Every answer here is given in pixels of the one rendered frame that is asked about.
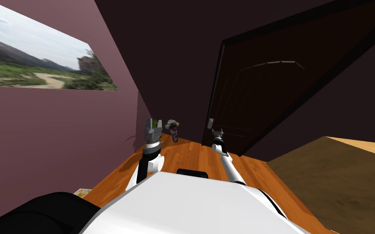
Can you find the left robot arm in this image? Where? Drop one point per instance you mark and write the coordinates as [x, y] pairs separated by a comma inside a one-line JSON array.
[[148, 162]]

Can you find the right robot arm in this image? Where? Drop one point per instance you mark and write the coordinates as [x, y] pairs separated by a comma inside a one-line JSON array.
[[230, 165]]

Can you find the pale yellow flat object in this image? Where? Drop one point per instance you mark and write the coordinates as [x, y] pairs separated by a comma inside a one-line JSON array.
[[82, 192]]

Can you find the patterned vase with grey flowers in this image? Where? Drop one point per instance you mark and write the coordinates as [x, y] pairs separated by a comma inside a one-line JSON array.
[[173, 130]]

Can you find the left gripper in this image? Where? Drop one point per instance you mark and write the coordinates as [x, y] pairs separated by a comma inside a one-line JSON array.
[[152, 134]]

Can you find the landscape picture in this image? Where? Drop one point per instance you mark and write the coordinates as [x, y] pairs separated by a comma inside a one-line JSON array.
[[28, 55]]

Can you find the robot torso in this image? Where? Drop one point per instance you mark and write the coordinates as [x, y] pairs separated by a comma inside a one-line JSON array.
[[187, 208]]

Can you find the dark brown door leaf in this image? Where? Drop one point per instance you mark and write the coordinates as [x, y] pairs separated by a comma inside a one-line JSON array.
[[272, 97]]

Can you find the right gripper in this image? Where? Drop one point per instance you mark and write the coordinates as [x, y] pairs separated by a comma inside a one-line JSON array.
[[218, 134]]

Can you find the green plant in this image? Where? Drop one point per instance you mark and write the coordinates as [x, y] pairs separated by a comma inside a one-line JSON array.
[[155, 123]]

